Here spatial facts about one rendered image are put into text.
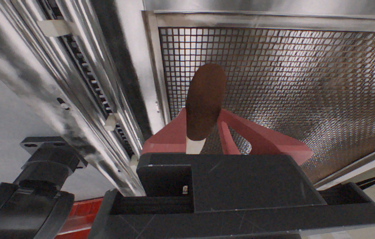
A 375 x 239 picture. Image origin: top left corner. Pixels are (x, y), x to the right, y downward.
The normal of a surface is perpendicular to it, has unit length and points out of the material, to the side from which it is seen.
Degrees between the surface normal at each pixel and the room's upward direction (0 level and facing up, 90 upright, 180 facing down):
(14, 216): 75
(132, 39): 0
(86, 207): 90
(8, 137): 0
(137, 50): 0
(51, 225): 60
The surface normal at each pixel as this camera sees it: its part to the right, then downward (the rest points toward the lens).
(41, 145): 0.19, 0.65
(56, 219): 0.86, -0.28
